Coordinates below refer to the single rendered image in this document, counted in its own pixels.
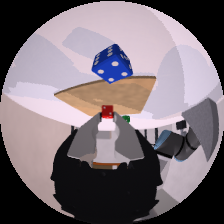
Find tan square mat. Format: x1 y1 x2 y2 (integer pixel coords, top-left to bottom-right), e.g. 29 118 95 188
54 76 156 117

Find red die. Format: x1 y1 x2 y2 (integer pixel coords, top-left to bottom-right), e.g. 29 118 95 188
102 105 113 119

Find blue die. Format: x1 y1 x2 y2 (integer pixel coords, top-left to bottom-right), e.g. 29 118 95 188
91 44 133 84

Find green die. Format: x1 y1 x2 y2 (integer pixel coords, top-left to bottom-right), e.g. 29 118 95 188
122 115 130 123

